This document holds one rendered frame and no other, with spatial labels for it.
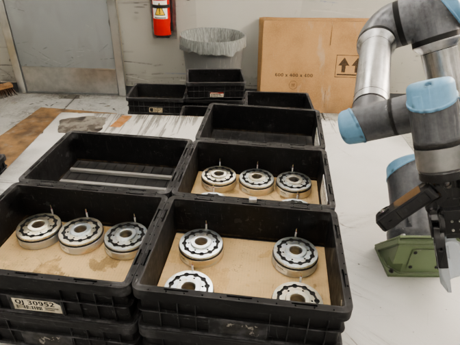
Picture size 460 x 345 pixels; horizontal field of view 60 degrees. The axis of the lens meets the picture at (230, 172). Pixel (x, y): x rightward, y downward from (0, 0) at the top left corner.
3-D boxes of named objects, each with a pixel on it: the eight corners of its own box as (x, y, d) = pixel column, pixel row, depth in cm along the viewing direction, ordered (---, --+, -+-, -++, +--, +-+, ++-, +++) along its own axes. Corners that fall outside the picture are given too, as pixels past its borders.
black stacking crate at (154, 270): (328, 248, 100) (335, 211, 94) (341, 355, 75) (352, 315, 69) (172, 233, 104) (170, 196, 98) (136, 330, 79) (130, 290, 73)
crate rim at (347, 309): (335, 217, 95) (336, 209, 94) (352, 323, 70) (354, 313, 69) (170, 202, 99) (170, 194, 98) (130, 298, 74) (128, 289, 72)
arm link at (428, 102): (456, 73, 68) (455, 76, 61) (464, 137, 70) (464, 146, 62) (406, 83, 72) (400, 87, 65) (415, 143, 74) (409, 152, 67)
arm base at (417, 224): (433, 244, 115) (428, 210, 118) (459, 235, 101) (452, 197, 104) (380, 244, 116) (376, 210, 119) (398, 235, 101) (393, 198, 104)
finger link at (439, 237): (450, 270, 66) (441, 217, 66) (439, 270, 67) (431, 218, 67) (447, 263, 70) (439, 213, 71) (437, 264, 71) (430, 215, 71)
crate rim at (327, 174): (324, 155, 120) (326, 148, 119) (335, 217, 95) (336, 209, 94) (194, 146, 124) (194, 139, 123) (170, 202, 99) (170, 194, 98)
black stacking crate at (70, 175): (194, 172, 129) (193, 140, 123) (172, 231, 104) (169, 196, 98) (76, 162, 133) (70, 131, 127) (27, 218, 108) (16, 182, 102)
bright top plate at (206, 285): (215, 274, 86) (215, 272, 85) (210, 312, 77) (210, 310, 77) (168, 270, 86) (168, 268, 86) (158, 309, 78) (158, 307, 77)
